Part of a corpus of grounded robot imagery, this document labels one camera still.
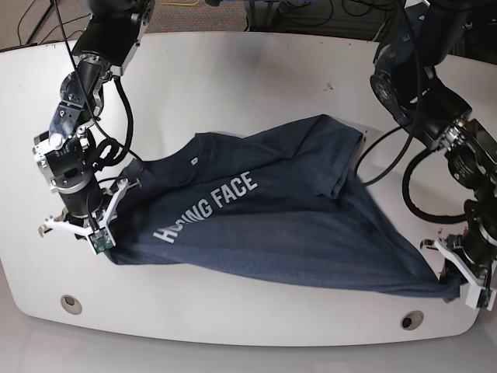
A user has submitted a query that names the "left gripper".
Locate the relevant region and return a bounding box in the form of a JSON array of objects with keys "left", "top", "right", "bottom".
[{"left": 421, "top": 221, "right": 496, "bottom": 288}]

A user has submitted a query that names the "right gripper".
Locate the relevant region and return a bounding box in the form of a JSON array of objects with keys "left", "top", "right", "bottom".
[{"left": 38, "top": 177, "right": 141, "bottom": 239}]

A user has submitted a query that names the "dark blue t-shirt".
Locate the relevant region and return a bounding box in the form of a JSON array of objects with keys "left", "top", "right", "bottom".
[{"left": 106, "top": 115, "right": 461, "bottom": 302}]

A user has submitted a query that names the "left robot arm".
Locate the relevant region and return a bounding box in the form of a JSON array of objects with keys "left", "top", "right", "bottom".
[{"left": 370, "top": 1, "right": 496, "bottom": 287}]

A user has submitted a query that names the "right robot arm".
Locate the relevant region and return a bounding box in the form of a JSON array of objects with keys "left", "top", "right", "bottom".
[{"left": 33, "top": 1, "right": 155, "bottom": 239}]

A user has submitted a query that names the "black tripod stand leg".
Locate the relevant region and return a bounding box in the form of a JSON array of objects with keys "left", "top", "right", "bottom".
[{"left": 26, "top": 0, "right": 58, "bottom": 44}]

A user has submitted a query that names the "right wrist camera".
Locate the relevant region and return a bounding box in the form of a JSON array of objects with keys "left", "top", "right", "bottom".
[{"left": 87, "top": 228, "right": 115, "bottom": 255}]

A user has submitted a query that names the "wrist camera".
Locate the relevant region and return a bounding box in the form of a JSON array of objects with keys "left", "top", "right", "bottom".
[
  {"left": 465, "top": 284, "right": 496, "bottom": 311},
  {"left": 87, "top": 228, "right": 115, "bottom": 255}
]

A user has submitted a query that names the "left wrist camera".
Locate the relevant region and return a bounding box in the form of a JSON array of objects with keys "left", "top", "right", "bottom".
[{"left": 465, "top": 284, "right": 496, "bottom": 311}]

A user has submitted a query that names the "right table cable grommet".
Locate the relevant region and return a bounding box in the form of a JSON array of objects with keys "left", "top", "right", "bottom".
[{"left": 400, "top": 310, "right": 424, "bottom": 331}]

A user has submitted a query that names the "table cable grommet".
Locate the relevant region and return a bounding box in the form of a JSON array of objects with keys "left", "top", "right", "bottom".
[
  {"left": 61, "top": 295, "right": 82, "bottom": 315},
  {"left": 400, "top": 310, "right": 424, "bottom": 331}
]

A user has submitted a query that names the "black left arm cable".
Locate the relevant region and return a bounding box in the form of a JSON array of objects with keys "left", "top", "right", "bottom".
[{"left": 351, "top": 0, "right": 471, "bottom": 225}]

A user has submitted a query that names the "left table cable grommet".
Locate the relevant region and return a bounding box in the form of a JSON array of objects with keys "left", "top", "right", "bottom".
[{"left": 61, "top": 295, "right": 82, "bottom": 315}]

